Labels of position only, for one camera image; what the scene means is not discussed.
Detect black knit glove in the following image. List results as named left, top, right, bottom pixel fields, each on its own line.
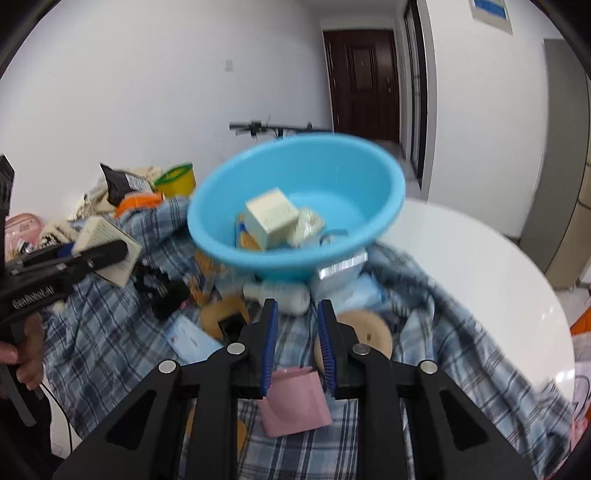
left=134, top=268, right=190, bottom=321

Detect white textured packet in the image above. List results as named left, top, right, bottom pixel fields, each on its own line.
left=288, top=208, right=326, bottom=247

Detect orange tissue pack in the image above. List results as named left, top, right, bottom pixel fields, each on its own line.
left=115, top=191, right=164, bottom=219

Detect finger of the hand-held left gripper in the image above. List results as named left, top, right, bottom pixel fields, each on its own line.
left=7, top=244, right=79, bottom=275
left=28, top=240, right=129, bottom=283

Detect cream carton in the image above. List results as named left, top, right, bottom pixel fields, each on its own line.
left=74, top=216, right=142, bottom=288

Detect black rectangular box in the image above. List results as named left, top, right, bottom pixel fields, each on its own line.
left=217, top=316, right=250, bottom=344

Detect cream cube cardboard box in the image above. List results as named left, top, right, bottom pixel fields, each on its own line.
left=244, top=187, right=300, bottom=251

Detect yellow and blue box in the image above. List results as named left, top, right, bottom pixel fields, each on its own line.
left=235, top=215, right=260, bottom=251

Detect yellow bucket with green rim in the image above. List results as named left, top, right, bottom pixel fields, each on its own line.
left=154, top=164, right=197, bottom=199

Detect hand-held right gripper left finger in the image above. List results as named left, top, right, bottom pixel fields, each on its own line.
left=53, top=298, right=280, bottom=480

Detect white plastic bottle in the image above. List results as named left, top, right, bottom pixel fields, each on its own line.
left=243, top=281, right=310, bottom=315

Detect black framed glass door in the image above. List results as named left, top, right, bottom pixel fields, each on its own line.
left=402, top=0, right=428, bottom=190

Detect dark brown door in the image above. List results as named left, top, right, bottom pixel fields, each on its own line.
left=322, top=28, right=402, bottom=144

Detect beige round slotted disc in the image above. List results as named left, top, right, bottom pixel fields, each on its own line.
left=314, top=310, right=393, bottom=371

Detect light blue wipes pack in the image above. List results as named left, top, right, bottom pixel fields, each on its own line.
left=355, top=274, right=389, bottom=311
left=166, top=318, right=223, bottom=365

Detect white and black fluffy toy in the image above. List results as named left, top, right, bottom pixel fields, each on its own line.
left=39, top=222, right=79, bottom=246

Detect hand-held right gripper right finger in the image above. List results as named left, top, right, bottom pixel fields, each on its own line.
left=316, top=299, right=539, bottom=480

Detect amber soap box half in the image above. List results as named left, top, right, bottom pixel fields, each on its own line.
left=199, top=298, right=250, bottom=342
left=191, top=249, right=223, bottom=308

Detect blue plaid shirt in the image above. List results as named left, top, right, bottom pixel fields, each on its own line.
left=41, top=196, right=573, bottom=480

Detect person's left hand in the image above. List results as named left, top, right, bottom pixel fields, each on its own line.
left=0, top=318, right=44, bottom=393

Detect light blue plastic basin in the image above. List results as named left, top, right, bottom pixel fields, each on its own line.
left=187, top=133, right=407, bottom=282

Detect silver blue carton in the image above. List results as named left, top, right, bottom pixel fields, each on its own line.
left=310, top=249, right=369, bottom=297

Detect black bicycle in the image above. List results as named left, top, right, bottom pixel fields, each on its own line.
left=229, top=121, right=333, bottom=139

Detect black snack bag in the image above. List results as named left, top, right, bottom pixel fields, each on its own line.
left=100, top=163, right=153, bottom=206

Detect pink pouch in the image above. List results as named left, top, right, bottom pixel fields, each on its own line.
left=4, top=212, right=47, bottom=259

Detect white and blue wall panel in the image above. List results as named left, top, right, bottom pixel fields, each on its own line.
left=468, top=0, right=513, bottom=35

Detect orange chair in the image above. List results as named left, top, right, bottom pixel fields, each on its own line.
left=570, top=307, right=591, bottom=339

